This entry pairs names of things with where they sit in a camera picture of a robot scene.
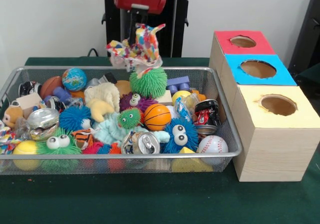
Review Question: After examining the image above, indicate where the crushed silver drink can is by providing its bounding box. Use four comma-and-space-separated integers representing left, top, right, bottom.
121, 130, 161, 155

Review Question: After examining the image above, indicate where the black cable loop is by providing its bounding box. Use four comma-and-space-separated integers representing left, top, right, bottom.
86, 47, 101, 58

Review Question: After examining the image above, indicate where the plain green spiky ball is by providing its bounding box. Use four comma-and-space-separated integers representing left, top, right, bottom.
129, 67, 168, 99

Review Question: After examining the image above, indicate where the crushed black red can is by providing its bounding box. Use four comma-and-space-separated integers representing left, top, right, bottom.
193, 98, 222, 135

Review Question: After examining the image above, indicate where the white baseball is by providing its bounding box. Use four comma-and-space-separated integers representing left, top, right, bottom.
198, 135, 229, 165

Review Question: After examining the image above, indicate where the globe print ball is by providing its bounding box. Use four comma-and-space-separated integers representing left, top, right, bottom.
61, 67, 88, 92

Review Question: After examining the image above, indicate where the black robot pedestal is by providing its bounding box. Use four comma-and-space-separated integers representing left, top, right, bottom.
96, 0, 202, 58

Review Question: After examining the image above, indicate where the side table with green cloth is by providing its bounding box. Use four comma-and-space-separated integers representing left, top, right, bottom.
294, 63, 320, 92

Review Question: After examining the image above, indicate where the black stand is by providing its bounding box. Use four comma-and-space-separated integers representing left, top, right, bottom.
287, 0, 320, 72

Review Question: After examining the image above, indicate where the wire mesh bin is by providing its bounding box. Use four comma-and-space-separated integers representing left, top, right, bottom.
0, 66, 244, 176

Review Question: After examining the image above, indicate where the wooden box with three holes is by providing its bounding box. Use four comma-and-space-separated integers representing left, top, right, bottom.
208, 30, 320, 183

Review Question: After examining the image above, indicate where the green spiky ball with eyes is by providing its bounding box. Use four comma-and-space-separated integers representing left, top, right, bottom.
37, 127, 82, 172

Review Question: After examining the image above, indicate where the yellow foam ball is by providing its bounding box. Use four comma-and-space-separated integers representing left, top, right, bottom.
12, 140, 41, 171

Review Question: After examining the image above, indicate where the small orange basketball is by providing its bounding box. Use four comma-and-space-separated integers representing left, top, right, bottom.
143, 103, 172, 132

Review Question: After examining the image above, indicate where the blue spiky ball with eyes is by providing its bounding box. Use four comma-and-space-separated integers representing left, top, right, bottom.
161, 118, 200, 154

